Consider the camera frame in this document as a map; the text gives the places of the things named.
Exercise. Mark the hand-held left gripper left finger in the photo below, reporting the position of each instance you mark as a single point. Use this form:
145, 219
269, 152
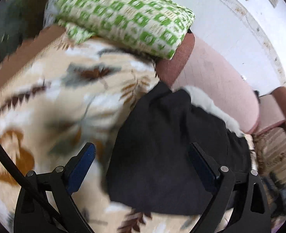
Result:
81, 167

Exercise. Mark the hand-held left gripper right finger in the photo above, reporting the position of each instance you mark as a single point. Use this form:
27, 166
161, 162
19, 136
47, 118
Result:
203, 172

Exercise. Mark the black coat with fur collar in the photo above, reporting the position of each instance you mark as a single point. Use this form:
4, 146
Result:
157, 150

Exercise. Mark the striped floral cushion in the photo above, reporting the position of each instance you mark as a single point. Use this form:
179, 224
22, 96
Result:
276, 145

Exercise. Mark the leaf print blanket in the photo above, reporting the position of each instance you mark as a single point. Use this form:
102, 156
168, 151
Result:
48, 102

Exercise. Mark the pink and brown sofa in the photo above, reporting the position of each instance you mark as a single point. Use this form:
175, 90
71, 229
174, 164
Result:
218, 77

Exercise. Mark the green patterned quilt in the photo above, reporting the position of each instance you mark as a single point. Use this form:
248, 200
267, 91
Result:
123, 17

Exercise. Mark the dark furniture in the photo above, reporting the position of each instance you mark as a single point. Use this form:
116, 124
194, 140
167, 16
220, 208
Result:
14, 17

